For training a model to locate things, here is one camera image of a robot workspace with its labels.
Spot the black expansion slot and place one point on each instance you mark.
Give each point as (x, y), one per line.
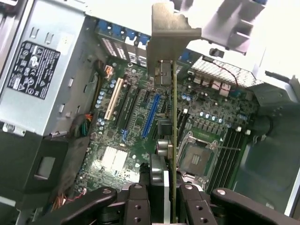
(134, 110)
(124, 105)

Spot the silver chipset heatsink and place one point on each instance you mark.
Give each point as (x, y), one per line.
(114, 157)

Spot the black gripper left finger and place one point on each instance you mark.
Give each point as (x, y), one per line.
(138, 206)

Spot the CPU socket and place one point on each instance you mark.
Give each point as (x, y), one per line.
(199, 157)

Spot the black fan shroud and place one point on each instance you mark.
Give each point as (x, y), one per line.
(23, 152)

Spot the black RAM slot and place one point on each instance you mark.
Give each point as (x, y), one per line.
(220, 159)
(235, 159)
(230, 159)
(225, 159)

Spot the white expansion slot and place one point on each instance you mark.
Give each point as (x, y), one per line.
(113, 98)

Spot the grey power supply unit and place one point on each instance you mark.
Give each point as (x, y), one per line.
(70, 70)

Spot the grey card retention bracket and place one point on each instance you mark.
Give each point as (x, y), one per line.
(234, 28)

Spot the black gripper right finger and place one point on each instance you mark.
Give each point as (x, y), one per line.
(189, 206)

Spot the blue expansion slot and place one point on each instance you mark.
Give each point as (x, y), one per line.
(151, 117)

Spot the green motherboard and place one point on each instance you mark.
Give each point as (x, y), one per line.
(211, 103)

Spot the open dark PC case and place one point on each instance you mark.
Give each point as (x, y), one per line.
(262, 168)

